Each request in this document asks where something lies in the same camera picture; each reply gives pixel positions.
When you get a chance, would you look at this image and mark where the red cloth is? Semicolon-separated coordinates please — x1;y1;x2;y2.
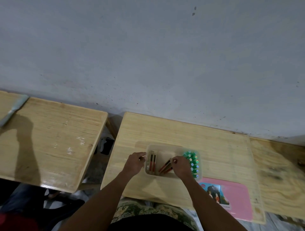
0;212;40;231

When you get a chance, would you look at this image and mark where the rough plywood table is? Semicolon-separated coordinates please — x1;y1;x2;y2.
250;137;305;220

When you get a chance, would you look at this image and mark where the person's right hand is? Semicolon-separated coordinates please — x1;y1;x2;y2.
171;156;193;180

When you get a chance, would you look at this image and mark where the person's right forearm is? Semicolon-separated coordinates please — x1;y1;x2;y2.
182;176;248;231

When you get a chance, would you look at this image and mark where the grey flat strip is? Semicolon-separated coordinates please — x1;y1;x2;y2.
0;94;30;127

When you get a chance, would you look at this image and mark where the group of green small bottles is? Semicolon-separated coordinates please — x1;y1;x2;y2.
183;150;200;179

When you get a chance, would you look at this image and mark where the light wooden work desk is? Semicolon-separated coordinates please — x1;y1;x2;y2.
101;112;266;224

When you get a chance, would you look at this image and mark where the green patterned shirt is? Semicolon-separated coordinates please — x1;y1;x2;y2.
111;198;199;231

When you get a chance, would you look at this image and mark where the person's left forearm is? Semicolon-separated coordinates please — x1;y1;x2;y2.
58;169;134;231

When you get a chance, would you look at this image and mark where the colourful picture sticker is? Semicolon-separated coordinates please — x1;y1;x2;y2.
200;182;231;210

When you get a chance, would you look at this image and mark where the black object under desks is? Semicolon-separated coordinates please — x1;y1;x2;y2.
100;137;115;155

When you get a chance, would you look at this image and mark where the wooden desk with rounded corners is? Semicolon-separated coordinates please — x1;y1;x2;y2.
0;90;108;193

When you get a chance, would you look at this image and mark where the person's left hand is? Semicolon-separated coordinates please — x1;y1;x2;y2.
122;152;146;177

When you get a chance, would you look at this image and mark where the clear plastic container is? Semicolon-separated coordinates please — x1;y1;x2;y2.
145;144;203;182

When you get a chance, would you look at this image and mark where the pink plastic mat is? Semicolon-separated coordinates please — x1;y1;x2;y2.
198;177;253;222

